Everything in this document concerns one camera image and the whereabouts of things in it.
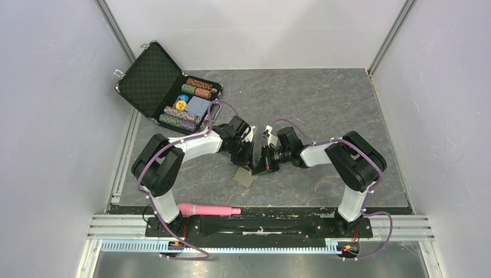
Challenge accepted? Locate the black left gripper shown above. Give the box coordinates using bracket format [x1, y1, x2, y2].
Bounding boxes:
[229, 138, 255, 172]

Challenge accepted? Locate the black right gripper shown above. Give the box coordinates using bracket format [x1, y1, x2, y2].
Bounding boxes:
[252, 144, 291, 175]

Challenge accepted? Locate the beige card holder wallet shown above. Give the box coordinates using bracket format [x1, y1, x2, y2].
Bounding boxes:
[232, 167, 259, 188]

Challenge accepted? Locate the pink cylindrical marker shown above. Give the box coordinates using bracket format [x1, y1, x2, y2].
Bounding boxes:
[178, 203, 241, 217]

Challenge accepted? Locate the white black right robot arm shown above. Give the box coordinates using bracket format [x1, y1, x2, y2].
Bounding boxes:
[252, 126, 387, 236]

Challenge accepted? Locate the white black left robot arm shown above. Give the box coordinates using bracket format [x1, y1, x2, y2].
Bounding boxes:
[131, 116, 254, 236]

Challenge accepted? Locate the black poker chip case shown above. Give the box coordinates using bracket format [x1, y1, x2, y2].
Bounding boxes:
[115, 41, 223, 135]

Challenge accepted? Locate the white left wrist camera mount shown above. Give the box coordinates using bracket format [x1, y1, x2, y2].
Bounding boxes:
[242, 126, 256, 142]

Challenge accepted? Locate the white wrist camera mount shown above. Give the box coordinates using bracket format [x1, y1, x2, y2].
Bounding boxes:
[242, 126, 256, 142]
[262, 125, 278, 147]

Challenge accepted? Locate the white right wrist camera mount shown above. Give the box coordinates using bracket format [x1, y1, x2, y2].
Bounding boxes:
[262, 125, 278, 147]

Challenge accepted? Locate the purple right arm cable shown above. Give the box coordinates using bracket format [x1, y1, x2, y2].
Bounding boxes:
[268, 118, 394, 261]

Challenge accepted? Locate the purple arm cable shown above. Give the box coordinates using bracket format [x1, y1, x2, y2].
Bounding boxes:
[268, 118, 394, 261]
[136, 100, 240, 262]

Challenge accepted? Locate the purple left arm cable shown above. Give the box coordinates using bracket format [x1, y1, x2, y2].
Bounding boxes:
[136, 100, 240, 262]

